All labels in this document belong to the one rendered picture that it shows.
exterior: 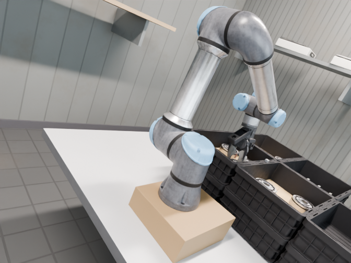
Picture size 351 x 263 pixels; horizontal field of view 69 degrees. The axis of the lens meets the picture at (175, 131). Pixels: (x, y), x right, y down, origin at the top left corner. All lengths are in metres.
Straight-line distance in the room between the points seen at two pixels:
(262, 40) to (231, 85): 2.87
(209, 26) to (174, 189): 0.53
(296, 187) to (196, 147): 0.70
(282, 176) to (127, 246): 0.86
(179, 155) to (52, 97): 2.05
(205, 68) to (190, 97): 0.11
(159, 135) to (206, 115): 2.98
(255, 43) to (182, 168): 0.44
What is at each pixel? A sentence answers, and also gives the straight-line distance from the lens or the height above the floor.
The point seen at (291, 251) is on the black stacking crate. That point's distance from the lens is 1.02.
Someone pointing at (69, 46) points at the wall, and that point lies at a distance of 2.61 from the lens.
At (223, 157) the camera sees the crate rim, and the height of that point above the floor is 0.92.
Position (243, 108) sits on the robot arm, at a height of 1.12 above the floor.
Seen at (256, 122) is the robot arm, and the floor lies 1.08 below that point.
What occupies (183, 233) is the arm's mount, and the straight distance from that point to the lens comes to 0.81.
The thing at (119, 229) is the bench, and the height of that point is 0.70.
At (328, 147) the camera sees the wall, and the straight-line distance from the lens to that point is 3.15.
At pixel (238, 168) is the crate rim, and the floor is 0.92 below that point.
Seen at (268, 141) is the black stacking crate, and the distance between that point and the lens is 1.86.
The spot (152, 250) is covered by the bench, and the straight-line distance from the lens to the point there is 0.85.
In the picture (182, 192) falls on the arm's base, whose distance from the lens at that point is 0.86.
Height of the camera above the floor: 1.29
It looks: 19 degrees down
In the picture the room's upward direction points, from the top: 23 degrees clockwise
